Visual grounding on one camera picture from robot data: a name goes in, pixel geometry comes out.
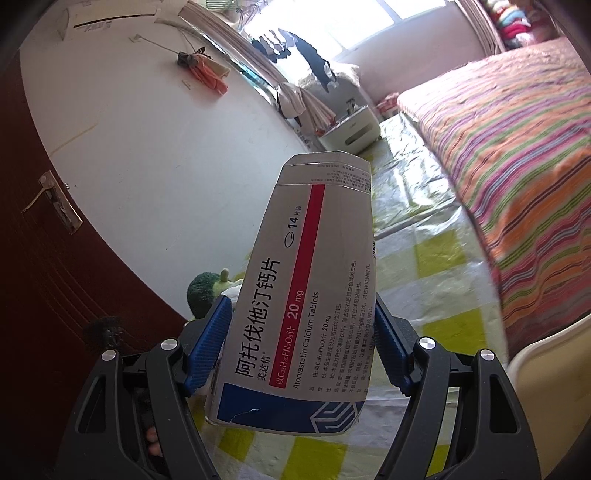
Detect green broccoli plush toy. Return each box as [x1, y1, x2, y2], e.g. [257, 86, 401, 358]
[186, 268, 242, 320]

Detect cream plastic trash bin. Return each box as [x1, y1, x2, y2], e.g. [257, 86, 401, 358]
[507, 316, 590, 478]

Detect white appliance by window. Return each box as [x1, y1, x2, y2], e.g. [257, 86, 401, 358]
[297, 63, 374, 120]

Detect orange cloths on hook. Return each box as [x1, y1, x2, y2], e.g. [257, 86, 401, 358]
[176, 47, 230, 96]

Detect white medicine box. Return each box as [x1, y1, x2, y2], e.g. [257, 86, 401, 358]
[206, 151, 377, 436]

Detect white storage caddy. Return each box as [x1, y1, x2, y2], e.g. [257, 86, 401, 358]
[318, 106, 381, 155]

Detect stack of folded quilts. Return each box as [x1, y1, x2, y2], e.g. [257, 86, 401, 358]
[480, 0, 559, 49]

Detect dark red door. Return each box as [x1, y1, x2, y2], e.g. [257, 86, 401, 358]
[1, 59, 182, 479]

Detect striped bed cover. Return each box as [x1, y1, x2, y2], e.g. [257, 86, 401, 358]
[398, 37, 590, 354]

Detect pink right curtain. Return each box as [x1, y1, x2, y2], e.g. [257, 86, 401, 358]
[455, 0, 506, 56]

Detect black hanging garment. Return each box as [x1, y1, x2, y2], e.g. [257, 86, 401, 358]
[286, 31, 338, 93]

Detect wall air conditioner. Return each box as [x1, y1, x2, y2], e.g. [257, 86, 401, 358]
[57, 0, 187, 40]

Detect person left hand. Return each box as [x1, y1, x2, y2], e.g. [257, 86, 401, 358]
[146, 427, 162, 457]

